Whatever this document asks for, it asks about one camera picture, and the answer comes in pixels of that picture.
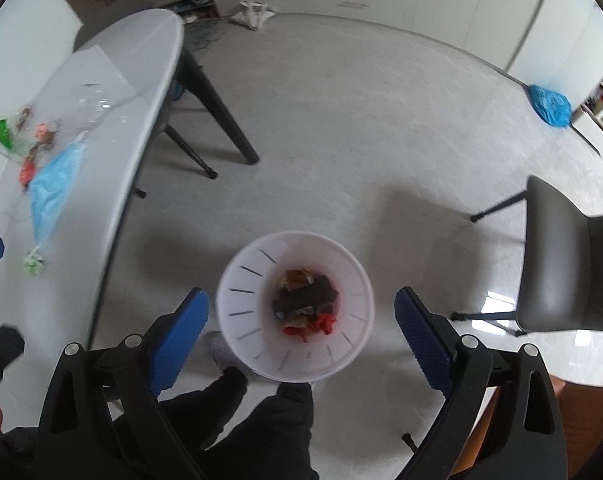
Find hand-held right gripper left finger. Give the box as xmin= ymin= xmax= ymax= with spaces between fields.
xmin=38 ymin=287 xmax=210 ymax=480

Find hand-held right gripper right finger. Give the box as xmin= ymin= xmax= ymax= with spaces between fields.
xmin=394 ymin=286 xmax=567 ymax=480

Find white plastic waste bin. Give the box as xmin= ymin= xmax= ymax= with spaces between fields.
xmin=216 ymin=230 xmax=377 ymax=385

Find red foil wrapper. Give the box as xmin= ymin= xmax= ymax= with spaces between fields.
xmin=282 ymin=312 xmax=339 ymax=343

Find black foam net sleeve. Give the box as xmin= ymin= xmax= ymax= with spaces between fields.
xmin=273 ymin=275 xmax=339 ymax=316

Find small green paper scrap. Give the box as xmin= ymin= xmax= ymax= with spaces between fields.
xmin=22 ymin=252 xmax=47 ymax=277

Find person's grey socked foot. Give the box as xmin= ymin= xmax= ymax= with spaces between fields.
xmin=202 ymin=331 xmax=255 ymax=386

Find red snack packet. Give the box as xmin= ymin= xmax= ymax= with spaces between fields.
xmin=19 ymin=157 xmax=40 ymax=191

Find blue face mask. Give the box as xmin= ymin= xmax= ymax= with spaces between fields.
xmin=28 ymin=132 xmax=90 ymax=248

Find orange wooden seat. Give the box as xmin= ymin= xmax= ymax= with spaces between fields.
xmin=451 ymin=385 xmax=507 ymax=480

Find brown clear plastic wrapper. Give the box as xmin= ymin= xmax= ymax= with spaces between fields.
xmin=26 ymin=142 xmax=57 ymax=161

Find person's black pants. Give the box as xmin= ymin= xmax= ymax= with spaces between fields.
xmin=2 ymin=366 xmax=322 ymax=480

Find pink crumpled wrapper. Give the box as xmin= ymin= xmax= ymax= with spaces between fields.
xmin=34 ymin=121 xmax=62 ymax=142

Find grey chair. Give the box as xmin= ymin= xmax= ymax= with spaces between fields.
xmin=451 ymin=175 xmax=603 ymax=338
xmin=72 ymin=20 xmax=218 ymax=198

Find clear plastic tray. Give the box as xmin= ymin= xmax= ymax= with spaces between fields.
xmin=72 ymin=82 xmax=115 ymax=123

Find black table leg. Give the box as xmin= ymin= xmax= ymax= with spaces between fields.
xmin=174 ymin=47 xmax=261 ymax=166

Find blue plastic bag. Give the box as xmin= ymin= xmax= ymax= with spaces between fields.
xmin=529 ymin=84 xmax=573 ymax=128

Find open shoe cubby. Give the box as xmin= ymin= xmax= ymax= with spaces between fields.
xmin=164 ymin=0 xmax=217 ymax=23

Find white tote bag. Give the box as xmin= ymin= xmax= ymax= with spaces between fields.
xmin=230 ymin=0 xmax=277 ymax=31

